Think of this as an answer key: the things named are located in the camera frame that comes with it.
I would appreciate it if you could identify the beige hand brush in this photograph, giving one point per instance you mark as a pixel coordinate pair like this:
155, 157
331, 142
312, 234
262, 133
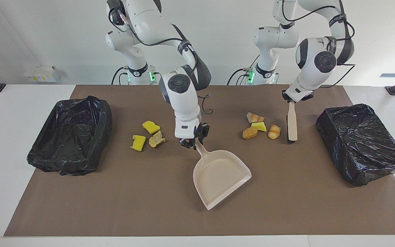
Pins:
292, 123

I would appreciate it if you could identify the brown table mat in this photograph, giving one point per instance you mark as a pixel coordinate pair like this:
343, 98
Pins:
115, 206

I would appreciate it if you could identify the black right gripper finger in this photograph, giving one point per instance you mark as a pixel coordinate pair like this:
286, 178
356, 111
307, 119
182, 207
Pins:
194, 145
184, 144

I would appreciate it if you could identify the brown bread roll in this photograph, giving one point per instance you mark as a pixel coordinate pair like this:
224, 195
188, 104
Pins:
250, 132

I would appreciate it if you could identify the wedge-shaped yellow sponge piece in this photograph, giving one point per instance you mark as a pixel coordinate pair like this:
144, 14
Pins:
151, 127

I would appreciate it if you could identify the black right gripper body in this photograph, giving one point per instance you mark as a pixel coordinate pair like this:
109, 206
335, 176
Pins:
202, 132

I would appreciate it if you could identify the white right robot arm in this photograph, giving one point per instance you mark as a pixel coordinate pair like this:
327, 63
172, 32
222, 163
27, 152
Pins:
180, 89

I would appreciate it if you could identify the yellow sponge with green pad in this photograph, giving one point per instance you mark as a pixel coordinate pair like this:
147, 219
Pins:
259, 127

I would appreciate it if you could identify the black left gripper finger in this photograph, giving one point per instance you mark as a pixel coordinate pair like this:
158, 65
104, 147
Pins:
284, 96

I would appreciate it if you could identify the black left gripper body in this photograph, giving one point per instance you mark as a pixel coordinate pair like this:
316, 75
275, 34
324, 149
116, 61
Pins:
307, 98

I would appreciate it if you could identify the short orange-striped croissant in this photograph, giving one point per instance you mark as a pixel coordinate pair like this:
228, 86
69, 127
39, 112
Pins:
274, 132

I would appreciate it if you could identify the beige plastic dustpan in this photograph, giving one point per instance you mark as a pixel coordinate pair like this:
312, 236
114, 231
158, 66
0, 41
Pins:
218, 178

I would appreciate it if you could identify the black bag-lined trash bin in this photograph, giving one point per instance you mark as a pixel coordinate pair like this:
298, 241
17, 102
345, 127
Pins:
358, 144
70, 137

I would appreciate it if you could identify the long orange-striped croissant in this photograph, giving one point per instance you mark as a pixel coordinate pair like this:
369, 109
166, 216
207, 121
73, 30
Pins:
255, 117

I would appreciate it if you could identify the notched yellow sponge piece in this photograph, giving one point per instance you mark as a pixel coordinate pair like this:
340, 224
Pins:
138, 142

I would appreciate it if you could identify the white wall boxes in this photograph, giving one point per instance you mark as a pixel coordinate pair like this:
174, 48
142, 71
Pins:
41, 73

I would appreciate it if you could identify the crumpled beige scrap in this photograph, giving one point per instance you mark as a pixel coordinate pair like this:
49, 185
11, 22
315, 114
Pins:
156, 139

